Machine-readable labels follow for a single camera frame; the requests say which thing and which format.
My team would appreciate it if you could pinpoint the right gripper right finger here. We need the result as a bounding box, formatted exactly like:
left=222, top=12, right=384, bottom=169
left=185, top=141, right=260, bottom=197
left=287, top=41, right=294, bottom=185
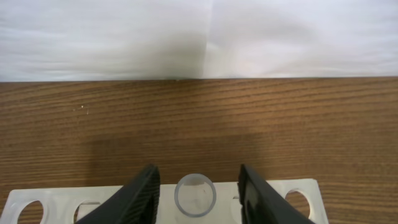
left=237, top=164, right=317, bottom=224

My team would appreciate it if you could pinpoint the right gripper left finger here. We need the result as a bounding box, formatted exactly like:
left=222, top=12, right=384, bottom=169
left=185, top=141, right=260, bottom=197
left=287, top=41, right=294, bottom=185
left=74, top=164, right=161, bottom=224

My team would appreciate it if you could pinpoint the clear test tube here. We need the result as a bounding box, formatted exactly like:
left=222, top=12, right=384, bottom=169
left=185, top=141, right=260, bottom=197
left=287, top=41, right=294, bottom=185
left=173, top=172, right=218, bottom=218

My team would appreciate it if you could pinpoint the white test tube rack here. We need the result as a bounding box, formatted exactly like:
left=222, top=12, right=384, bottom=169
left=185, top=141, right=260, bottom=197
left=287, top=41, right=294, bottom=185
left=0, top=177, right=330, bottom=224

